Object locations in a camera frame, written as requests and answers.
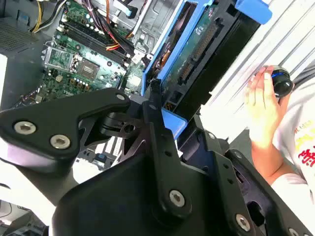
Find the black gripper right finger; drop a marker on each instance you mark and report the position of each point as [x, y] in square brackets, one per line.
[221, 167]

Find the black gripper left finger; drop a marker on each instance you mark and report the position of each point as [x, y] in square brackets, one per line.
[49, 115]

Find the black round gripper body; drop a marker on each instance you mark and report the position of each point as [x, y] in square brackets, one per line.
[118, 196]

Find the round black blue-ringed tool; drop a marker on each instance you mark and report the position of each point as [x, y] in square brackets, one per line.
[283, 83]

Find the hard disk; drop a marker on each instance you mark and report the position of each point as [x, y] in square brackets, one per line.
[197, 49]

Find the person's hand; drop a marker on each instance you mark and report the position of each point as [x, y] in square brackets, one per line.
[262, 110]

